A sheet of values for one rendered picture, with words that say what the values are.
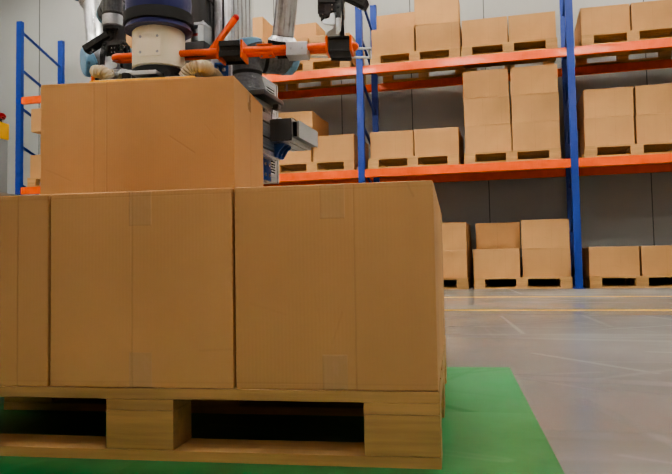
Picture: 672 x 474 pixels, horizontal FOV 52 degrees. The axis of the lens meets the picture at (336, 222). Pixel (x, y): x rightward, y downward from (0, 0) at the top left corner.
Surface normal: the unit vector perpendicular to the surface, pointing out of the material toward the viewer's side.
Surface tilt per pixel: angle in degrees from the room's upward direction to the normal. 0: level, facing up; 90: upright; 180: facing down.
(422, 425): 90
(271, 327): 90
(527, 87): 90
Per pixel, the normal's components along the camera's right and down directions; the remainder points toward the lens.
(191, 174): -0.11, -0.05
